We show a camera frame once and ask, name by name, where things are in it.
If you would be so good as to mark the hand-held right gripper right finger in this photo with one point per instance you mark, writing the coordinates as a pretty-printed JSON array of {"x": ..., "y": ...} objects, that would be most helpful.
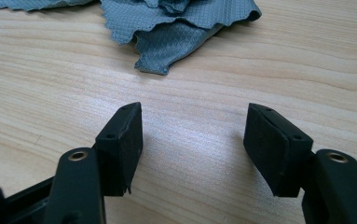
[{"x": 275, "y": 149}]

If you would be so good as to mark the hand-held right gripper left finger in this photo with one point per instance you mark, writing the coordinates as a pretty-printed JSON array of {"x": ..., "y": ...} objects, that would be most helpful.
[{"x": 121, "y": 149}]

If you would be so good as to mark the grey microfibre cloth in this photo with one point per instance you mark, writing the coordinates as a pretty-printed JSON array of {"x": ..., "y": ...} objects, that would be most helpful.
[{"x": 167, "y": 34}]

